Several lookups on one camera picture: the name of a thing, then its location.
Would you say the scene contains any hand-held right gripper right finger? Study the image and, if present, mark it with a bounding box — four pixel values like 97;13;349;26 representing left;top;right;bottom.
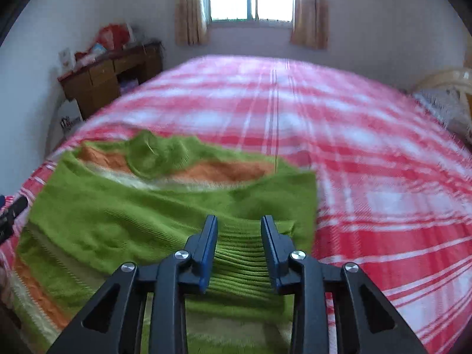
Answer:
260;214;430;354

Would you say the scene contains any wooden desk with drawers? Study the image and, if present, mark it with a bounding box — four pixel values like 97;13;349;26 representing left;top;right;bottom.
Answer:
57;40;163;120

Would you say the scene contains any red plaid bed sheet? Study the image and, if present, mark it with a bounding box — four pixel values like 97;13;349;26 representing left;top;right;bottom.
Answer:
0;55;472;354

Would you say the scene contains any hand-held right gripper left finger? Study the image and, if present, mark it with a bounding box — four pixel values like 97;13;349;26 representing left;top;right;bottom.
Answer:
46;214;219;354

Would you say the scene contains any white paper bag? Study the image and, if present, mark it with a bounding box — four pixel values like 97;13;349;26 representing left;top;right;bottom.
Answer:
58;99;84;139

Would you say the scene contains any green striped knit sweater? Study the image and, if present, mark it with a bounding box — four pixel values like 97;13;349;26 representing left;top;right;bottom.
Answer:
10;130;319;354

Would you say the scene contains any pink box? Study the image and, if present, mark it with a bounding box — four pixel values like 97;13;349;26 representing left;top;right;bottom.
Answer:
75;53;97;71

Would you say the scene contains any red plastic bag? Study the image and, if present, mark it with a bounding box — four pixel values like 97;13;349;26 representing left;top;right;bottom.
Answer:
96;24;134;50

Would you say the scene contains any patterned pillow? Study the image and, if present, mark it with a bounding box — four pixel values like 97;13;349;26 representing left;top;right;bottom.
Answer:
412;88;472;141

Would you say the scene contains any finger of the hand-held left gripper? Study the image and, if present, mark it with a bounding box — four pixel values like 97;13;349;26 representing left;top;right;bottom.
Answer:
0;195;29;246

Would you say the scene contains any yellow plastic chair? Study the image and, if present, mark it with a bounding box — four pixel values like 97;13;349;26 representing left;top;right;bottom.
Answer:
416;67;472;119

